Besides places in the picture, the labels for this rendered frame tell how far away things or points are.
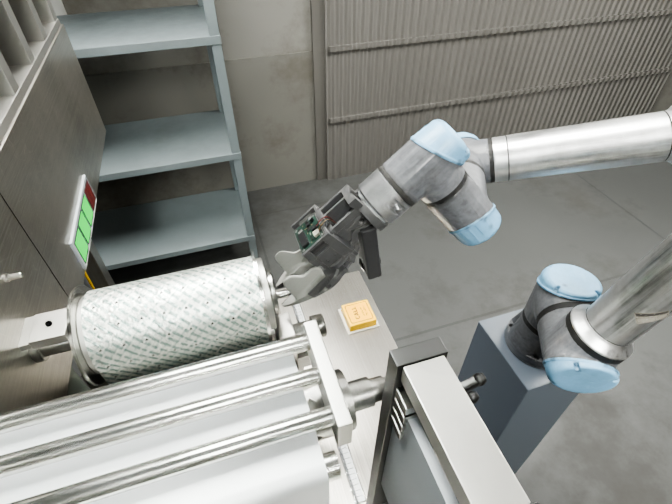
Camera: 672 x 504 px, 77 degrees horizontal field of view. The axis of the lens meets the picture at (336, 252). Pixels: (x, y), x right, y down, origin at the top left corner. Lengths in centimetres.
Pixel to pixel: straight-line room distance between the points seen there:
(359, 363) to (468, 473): 69
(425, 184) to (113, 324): 46
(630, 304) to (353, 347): 56
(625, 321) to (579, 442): 136
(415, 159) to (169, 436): 43
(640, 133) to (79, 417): 77
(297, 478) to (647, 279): 62
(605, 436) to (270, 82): 248
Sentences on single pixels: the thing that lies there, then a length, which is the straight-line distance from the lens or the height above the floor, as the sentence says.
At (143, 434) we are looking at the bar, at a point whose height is 145.
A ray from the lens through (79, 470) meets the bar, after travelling 39.
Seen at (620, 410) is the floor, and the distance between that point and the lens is 232.
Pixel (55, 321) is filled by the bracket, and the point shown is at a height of 129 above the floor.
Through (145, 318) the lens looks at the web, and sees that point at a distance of 64.
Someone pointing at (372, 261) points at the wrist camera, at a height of 129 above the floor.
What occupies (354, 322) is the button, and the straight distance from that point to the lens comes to 105.
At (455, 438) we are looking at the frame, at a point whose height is 144.
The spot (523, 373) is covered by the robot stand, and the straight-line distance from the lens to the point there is 109.
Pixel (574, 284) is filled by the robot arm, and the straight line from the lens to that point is 98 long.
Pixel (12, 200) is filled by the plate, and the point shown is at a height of 138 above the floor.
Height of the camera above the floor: 176
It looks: 43 degrees down
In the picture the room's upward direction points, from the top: straight up
